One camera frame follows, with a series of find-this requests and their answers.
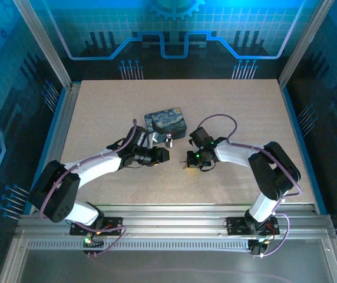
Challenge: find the starry night printed tin box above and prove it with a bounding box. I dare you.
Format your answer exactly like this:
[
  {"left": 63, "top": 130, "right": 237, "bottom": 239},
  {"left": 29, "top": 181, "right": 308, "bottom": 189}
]
[{"left": 144, "top": 107, "right": 188, "bottom": 139}]

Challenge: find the black left controller box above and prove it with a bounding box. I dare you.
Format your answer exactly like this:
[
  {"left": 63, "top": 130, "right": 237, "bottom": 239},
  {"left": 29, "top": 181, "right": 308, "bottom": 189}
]
[{"left": 82, "top": 234, "right": 105, "bottom": 256}]

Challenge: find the black controller box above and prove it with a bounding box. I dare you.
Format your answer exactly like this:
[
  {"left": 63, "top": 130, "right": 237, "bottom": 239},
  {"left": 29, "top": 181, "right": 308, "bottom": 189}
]
[
  {"left": 82, "top": 234, "right": 105, "bottom": 256},
  {"left": 249, "top": 238, "right": 269, "bottom": 256}
]

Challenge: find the black right controller box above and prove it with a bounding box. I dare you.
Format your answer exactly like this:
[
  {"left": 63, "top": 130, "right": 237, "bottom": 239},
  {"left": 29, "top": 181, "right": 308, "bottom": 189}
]
[{"left": 249, "top": 238, "right": 269, "bottom": 256}]

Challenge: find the grey metal floor panel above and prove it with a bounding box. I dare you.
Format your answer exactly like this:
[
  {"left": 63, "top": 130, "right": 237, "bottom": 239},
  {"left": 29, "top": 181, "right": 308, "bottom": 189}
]
[{"left": 0, "top": 235, "right": 337, "bottom": 283}]

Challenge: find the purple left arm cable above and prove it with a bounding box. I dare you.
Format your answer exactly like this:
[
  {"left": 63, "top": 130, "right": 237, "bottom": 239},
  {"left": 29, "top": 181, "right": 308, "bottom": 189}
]
[{"left": 38, "top": 119, "right": 138, "bottom": 257}]

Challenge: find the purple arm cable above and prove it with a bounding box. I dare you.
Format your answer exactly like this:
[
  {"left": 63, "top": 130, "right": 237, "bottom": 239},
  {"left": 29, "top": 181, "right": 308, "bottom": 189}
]
[
  {"left": 196, "top": 114, "right": 303, "bottom": 259},
  {"left": 38, "top": 119, "right": 138, "bottom": 257}
]

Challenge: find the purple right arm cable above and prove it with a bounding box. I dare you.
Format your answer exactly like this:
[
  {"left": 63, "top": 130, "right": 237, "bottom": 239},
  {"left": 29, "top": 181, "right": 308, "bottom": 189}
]
[{"left": 196, "top": 114, "right": 303, "bottom": 259}]

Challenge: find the aluminium mounting rail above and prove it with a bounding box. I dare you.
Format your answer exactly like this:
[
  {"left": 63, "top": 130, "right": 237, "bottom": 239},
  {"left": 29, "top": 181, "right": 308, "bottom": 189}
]
[{"left": 16, "top": 203, "right": 334, "bottom": 238}]

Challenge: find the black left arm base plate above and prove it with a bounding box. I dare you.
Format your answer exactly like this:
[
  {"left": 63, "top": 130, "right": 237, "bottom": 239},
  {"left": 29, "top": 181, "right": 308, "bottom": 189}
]
[{"left": 70, "top": 216, "right": 124, "bottom": 236}]

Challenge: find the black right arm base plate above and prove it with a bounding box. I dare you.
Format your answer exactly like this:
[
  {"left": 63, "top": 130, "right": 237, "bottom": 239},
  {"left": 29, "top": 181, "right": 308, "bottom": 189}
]
[{"left": 226, "top": 216, "right": 280, "bottom": 236}]

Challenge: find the slotted grey cable duct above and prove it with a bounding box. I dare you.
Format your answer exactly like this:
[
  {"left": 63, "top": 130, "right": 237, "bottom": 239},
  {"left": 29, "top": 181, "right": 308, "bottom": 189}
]
[{"left": 27, "top": 240, "right": 255, "bottom": 251}]

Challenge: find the aluminium frame post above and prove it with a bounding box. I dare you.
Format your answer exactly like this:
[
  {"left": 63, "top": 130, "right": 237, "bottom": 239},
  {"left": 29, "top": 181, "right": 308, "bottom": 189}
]
[
  {"left": 12, "top": 0, "right": 72, "bottom": 90},
  {"left": 278, "top": 0, "right": 334, "bottom": 88}
]

